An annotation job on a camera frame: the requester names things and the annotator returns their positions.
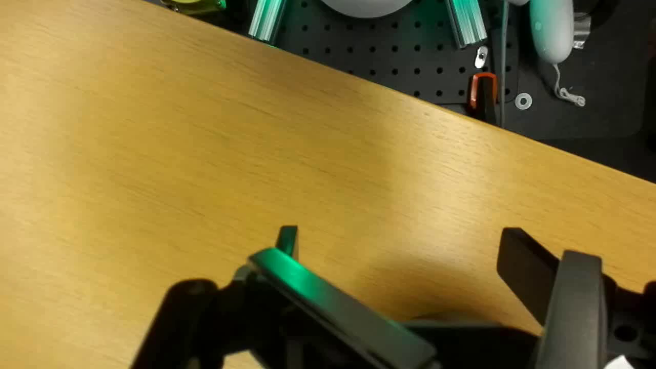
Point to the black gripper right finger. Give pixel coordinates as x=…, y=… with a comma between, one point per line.
x=574, y=309

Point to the aluminium profile bar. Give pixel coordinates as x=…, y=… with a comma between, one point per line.
x=267, y=19
x=466, y=22

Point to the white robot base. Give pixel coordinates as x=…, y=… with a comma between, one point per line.
x=366, y=7

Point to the black perforated mounting board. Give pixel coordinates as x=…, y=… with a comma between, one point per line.
x=424, y=54

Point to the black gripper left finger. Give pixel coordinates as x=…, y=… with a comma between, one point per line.
x=321, y=309

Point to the white handheld controller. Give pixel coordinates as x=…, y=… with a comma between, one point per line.
x=550, y=31

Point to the yellow emergency stop box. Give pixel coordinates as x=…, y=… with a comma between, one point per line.
x=198, y=5

